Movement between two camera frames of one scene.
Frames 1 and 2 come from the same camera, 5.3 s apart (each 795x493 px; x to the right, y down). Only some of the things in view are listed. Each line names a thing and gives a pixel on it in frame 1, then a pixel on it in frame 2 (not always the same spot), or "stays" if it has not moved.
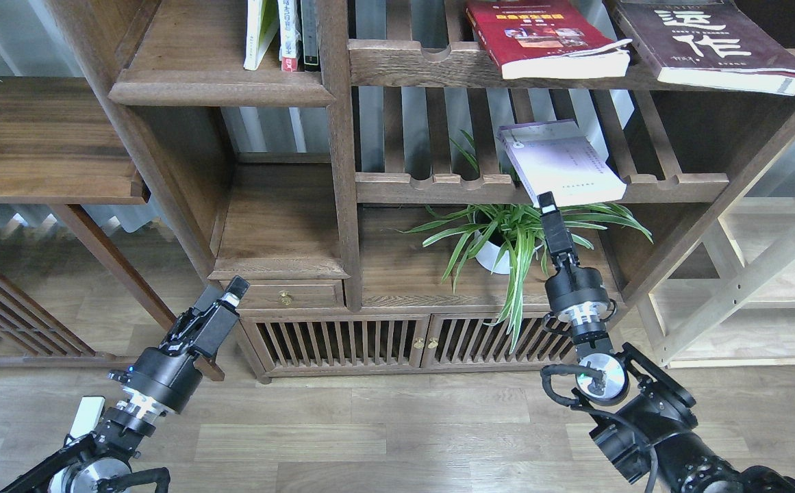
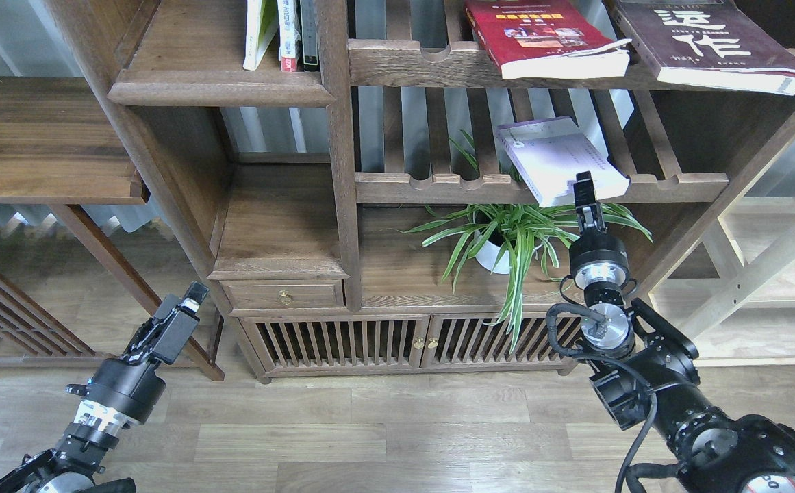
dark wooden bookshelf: x=381 y=186 stays
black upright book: x=311 y=56 stays
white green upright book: x=262 y=23 stays
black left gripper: x=168 y=376 → x=129 y=386
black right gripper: x=575 y=292 → x=598 y=260
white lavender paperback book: x=556 y=157 stays
